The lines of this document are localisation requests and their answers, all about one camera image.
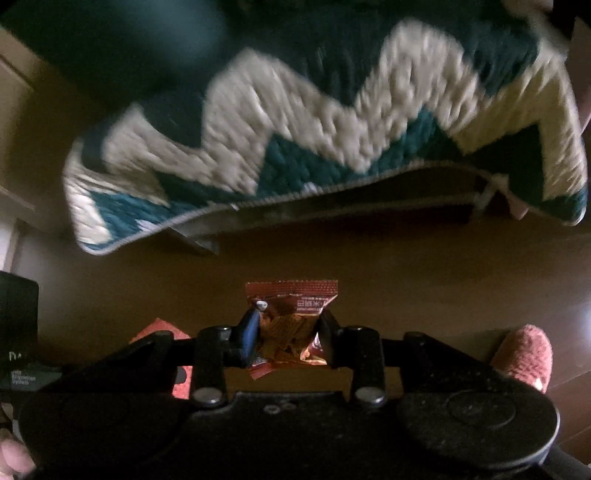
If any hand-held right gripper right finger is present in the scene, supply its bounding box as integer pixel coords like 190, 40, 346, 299
317, 308, 482, 408

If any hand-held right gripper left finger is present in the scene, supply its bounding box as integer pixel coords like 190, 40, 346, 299
105, 306, 265, 408

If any cream wardrobe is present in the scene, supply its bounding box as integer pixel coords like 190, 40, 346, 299
0, 27, 40, 271

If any orange snack wrapper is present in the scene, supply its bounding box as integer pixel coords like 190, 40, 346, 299
244, 279, 339, 380

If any person's left hand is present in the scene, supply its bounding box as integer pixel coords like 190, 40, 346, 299
0, 434, 36, 476

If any red foam fruit net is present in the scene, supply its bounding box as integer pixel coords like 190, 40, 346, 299
130, 318, 193, 398

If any green white zigzag quilt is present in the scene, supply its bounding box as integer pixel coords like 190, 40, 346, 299
62, 0, 590, 256

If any dark green trash bin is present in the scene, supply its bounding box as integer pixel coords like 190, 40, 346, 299
0, 0, 228, 100

